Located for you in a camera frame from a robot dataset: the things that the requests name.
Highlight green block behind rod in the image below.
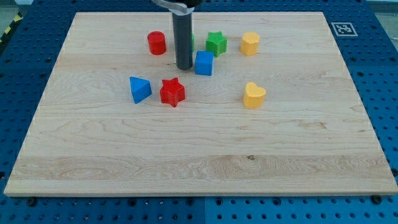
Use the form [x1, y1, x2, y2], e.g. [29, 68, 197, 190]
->
[192, 34, 195, 52]

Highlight light wooden board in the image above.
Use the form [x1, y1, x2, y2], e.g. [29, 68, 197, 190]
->
[4, 12, 397, 197]

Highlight red cylinder block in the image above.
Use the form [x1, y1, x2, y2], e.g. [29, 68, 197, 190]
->
[147, 31, 167, 55]

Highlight blue triangle block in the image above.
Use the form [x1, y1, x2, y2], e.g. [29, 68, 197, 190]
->
[129, 77, 152, 104]

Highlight white fiducial marker tag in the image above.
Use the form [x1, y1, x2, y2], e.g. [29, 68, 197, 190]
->
[331, 22, 358, 37]

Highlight red star block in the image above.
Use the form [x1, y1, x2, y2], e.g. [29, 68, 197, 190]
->
[160, 77, 185, 107]

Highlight yellow pentagon block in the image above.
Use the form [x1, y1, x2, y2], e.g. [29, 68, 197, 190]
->
[240, 32, 260, 55]

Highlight green star block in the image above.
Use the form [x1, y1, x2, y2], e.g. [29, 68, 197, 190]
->
[205, 31, 228, 57]

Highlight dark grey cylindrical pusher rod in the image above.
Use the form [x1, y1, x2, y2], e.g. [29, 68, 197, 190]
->
[172, 13, 193, 70]

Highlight silver clamp on arm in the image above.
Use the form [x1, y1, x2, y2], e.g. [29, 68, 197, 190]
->
[150, 0, 203, 16]

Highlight blue cube block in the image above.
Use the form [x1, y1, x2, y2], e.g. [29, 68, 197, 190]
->
[195, 51, 214, 76]

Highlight yellow heart block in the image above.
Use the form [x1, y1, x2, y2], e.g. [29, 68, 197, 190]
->
[243, 82, 267, 108]

